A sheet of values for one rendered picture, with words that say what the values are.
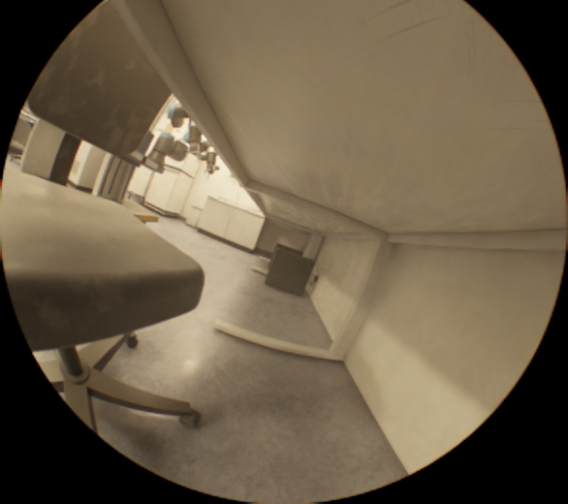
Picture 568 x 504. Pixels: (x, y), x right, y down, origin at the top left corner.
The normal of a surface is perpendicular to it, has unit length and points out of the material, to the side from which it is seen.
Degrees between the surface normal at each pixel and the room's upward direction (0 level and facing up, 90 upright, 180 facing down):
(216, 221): 90
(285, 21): 180
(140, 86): 90
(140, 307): 90
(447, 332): 90
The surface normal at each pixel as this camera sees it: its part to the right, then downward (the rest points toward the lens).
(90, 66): 0.91, 0.32
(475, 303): -0.94, -0.35
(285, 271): 0.04, -0.07
